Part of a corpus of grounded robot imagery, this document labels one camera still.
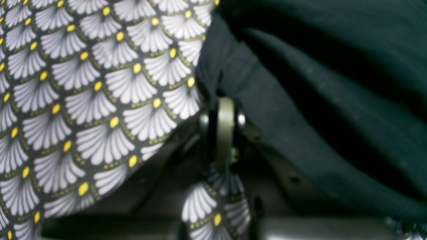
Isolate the fan-patterned grey tablecloth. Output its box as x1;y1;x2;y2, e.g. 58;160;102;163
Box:
0;0;254;240

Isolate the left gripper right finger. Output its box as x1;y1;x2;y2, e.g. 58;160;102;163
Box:
217;97;400;240

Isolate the black T-shirt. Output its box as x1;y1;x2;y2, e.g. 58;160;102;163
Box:
197;0;427;222

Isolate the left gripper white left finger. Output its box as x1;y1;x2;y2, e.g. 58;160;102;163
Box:
44;113;209;240

